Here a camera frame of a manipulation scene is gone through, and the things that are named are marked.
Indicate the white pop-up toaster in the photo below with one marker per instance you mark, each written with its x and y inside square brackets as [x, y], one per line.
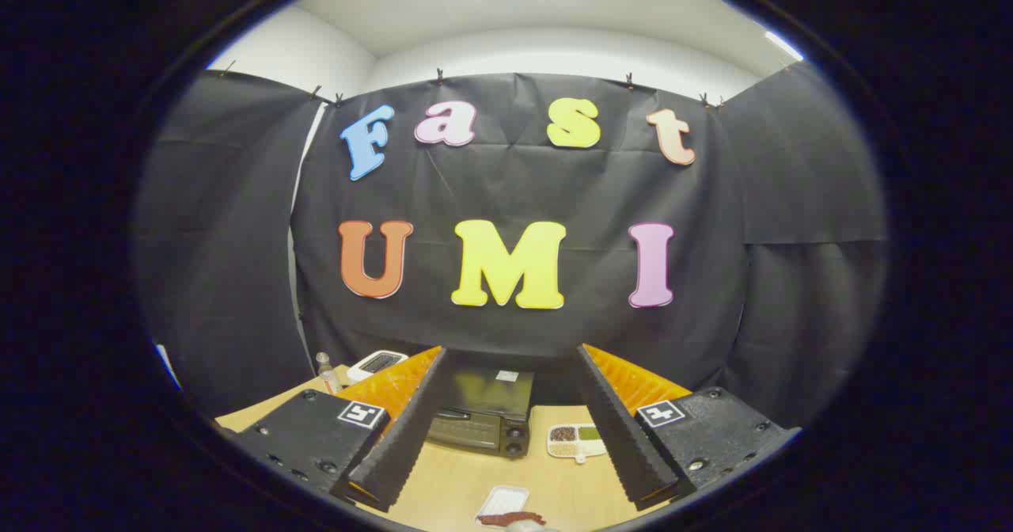
[376, 363]

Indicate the red raw meat piece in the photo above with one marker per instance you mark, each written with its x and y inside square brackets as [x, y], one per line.
[510, 518]

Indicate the small white plastic tray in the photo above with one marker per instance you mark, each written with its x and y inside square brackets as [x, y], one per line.
[502, 499]

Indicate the white divided tray with grains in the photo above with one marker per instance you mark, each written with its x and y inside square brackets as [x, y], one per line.
[574, 439]

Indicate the clear bottle with orange label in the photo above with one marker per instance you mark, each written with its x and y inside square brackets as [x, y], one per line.
[327, 375]

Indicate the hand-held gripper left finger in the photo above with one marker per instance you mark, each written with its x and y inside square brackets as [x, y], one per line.
[404, 437]

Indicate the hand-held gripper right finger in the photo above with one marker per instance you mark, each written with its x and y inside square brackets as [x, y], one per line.
[613, 437]

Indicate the black toaster oven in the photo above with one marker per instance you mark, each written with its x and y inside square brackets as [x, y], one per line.
[483, 396]

